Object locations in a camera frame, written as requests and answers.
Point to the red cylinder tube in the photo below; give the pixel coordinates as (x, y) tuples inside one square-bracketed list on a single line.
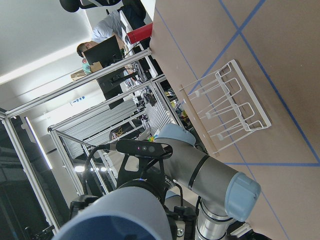
[(140, 34)]

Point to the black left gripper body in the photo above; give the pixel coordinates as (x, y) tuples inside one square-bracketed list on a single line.
[(134, 211)]

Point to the seated person in grey shirt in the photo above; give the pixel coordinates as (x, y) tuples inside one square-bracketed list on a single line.
[(109, 27)]

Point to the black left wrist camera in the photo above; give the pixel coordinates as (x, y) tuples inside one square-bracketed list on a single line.
[(141, 148)]

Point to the white wire cup holder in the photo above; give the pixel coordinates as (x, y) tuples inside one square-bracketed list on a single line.
[(224, 106)]

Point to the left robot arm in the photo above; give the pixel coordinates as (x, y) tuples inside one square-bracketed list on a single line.
[(227, 195)]

